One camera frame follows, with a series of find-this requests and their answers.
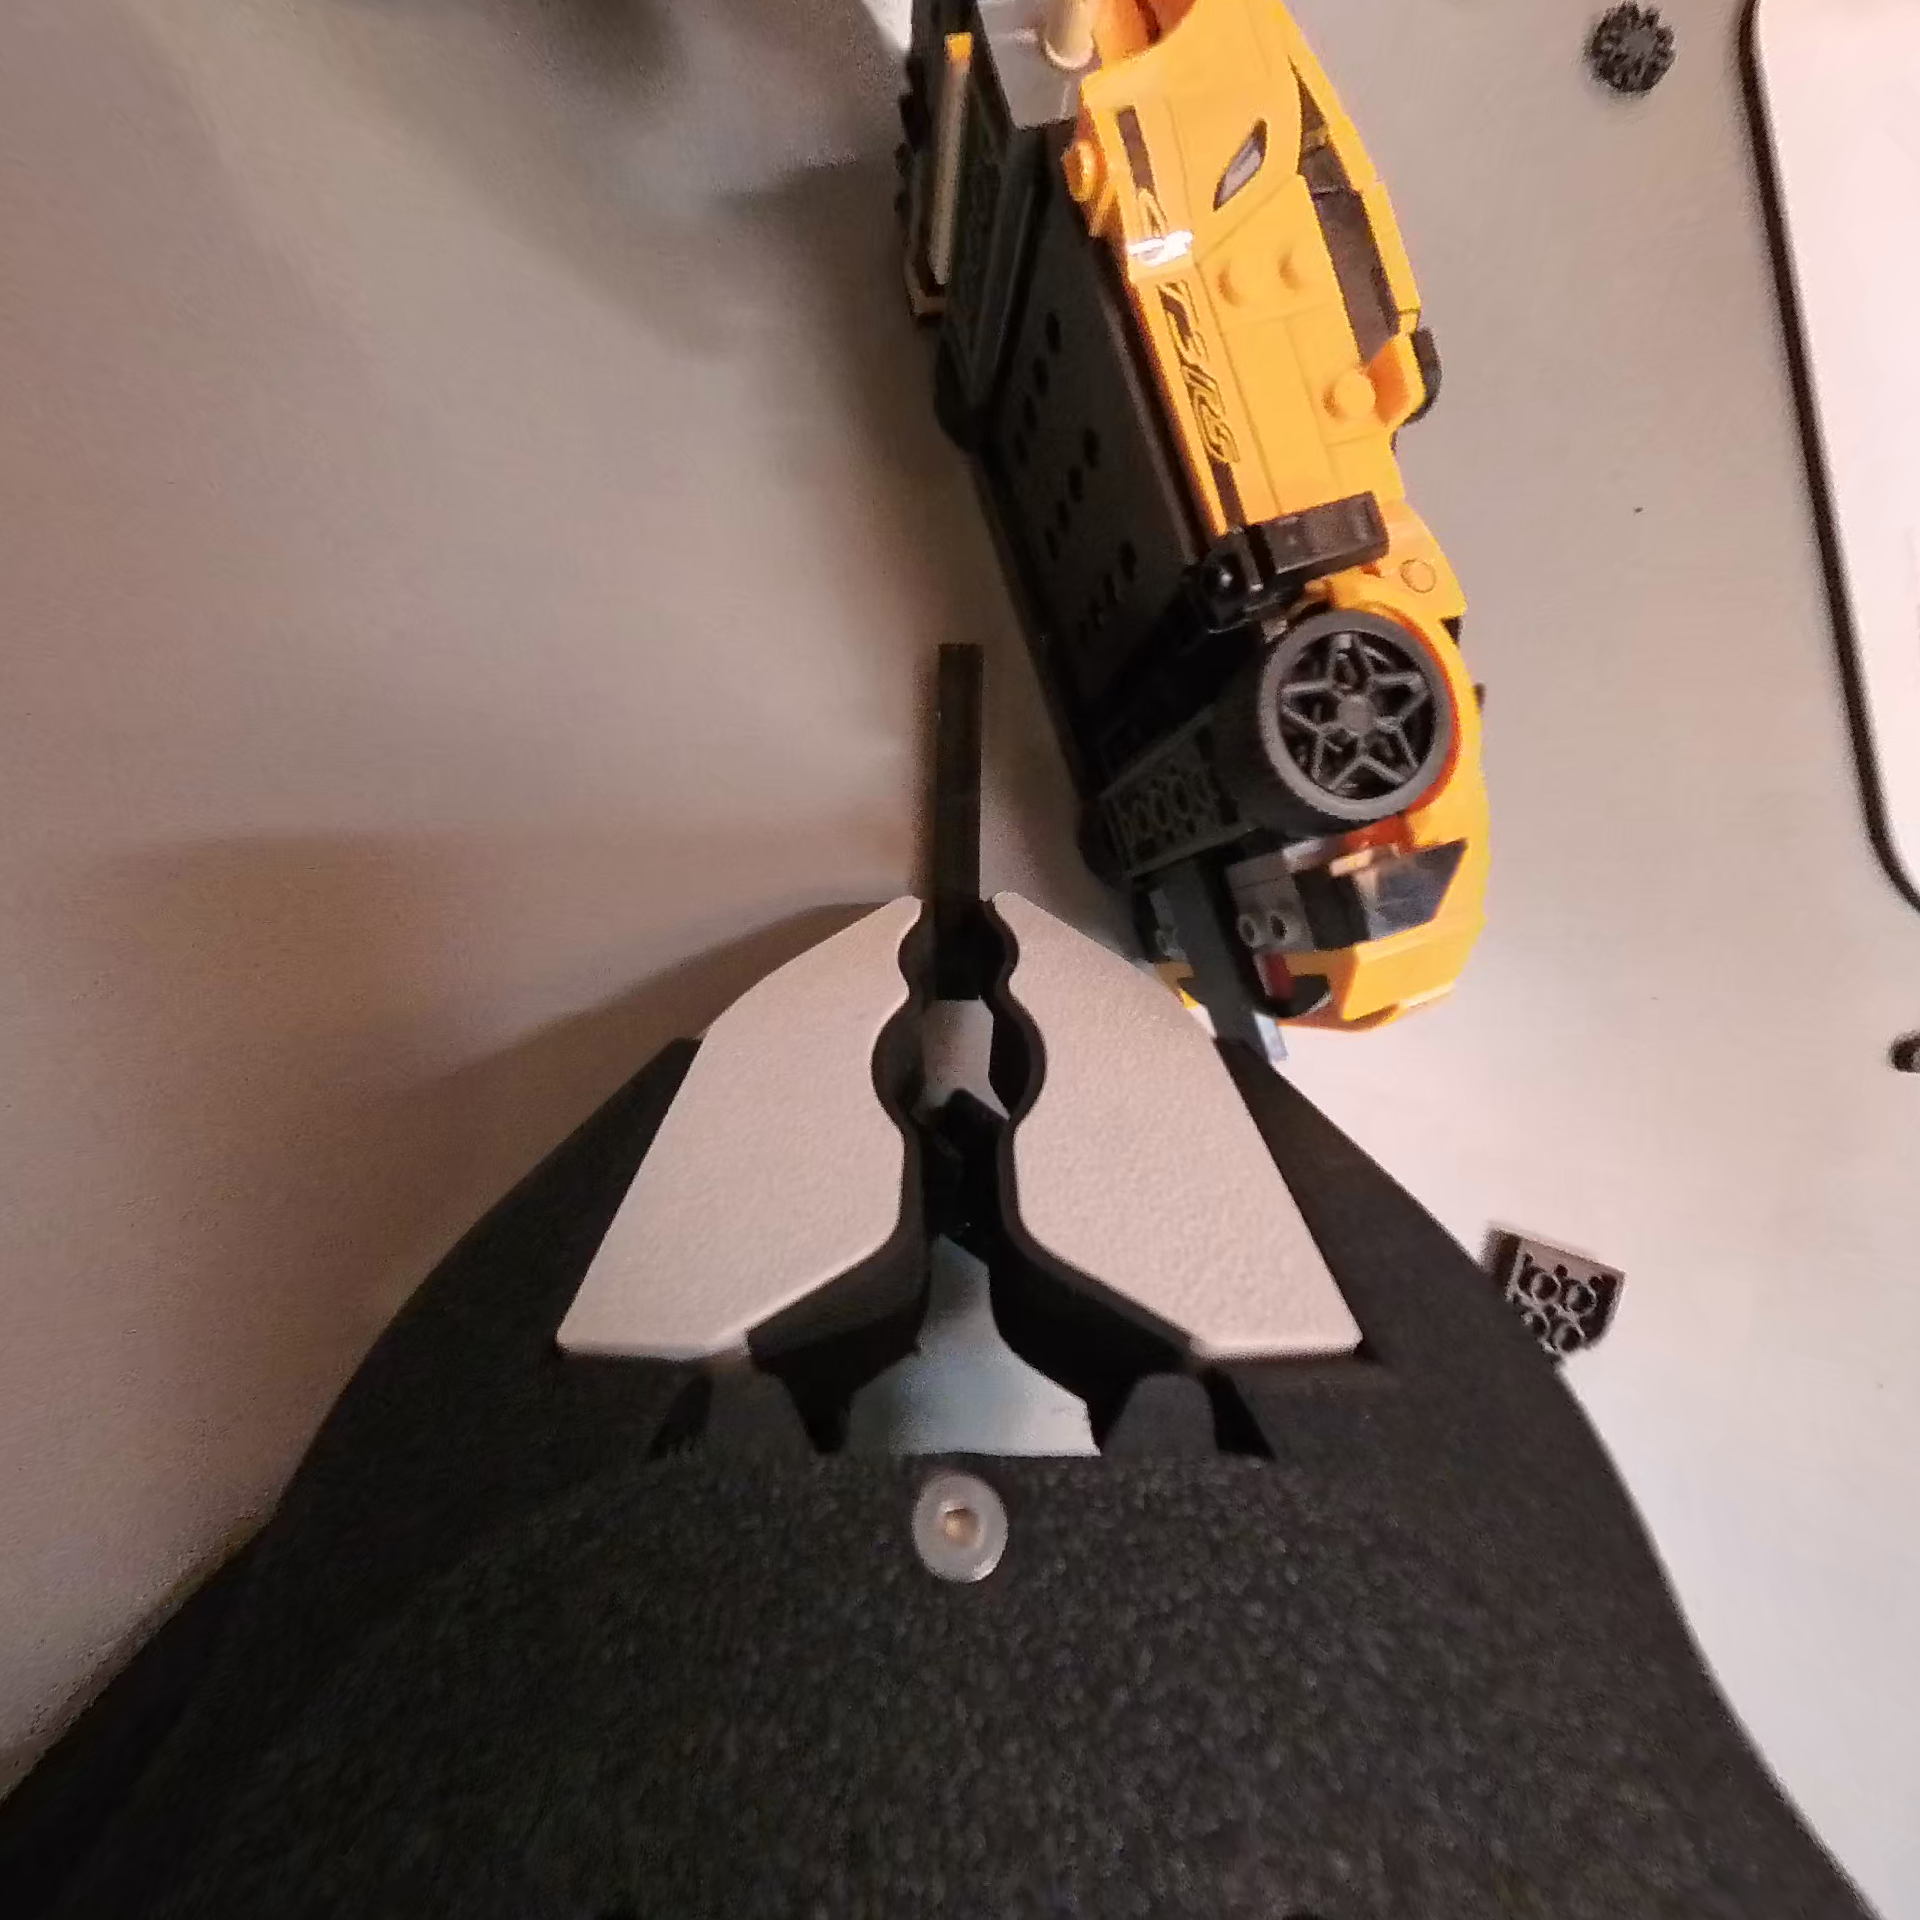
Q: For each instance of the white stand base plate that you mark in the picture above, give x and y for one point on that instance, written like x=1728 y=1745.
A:
x=1875 y=301

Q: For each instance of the orange lego car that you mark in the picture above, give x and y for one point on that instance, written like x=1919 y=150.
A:
x=1244 y=375

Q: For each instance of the black quarter-round lego plate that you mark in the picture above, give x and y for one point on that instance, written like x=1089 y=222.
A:
x=1559 y=1290

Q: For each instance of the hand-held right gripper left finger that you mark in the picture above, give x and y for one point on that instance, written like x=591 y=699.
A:
x=749 y=1186

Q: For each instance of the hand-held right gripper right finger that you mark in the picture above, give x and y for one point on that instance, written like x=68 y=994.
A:
x=1184 y=1201

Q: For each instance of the black lego gear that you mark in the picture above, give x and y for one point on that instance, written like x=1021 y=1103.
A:
x=1633 y=45

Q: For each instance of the black long lego plate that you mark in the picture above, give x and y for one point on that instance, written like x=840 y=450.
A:
x=961 y=781

